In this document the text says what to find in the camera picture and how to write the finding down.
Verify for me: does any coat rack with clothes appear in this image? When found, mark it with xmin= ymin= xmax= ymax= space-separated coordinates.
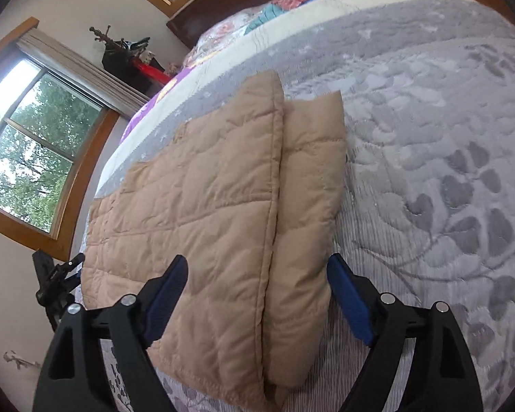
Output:
xmin=89 ymin=26 xmax=172 ymax=97

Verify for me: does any floral pink pillow bedding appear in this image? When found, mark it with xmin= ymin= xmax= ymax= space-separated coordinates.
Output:
xmin=182 ymin=0 xmax=313 ymax=68

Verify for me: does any teal crumpled cloth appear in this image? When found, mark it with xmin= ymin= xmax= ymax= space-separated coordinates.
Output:
xmin=244 ymin=3 xmax=285 ymax=34

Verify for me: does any beige quilted jacket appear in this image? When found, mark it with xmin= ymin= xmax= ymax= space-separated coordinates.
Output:
xmin=81 ymin=71 xmax=346 ymax=411

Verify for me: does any side window curtain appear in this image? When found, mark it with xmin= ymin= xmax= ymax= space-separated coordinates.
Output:
xmin=17 ymin=28 xmax=149 ymax=119

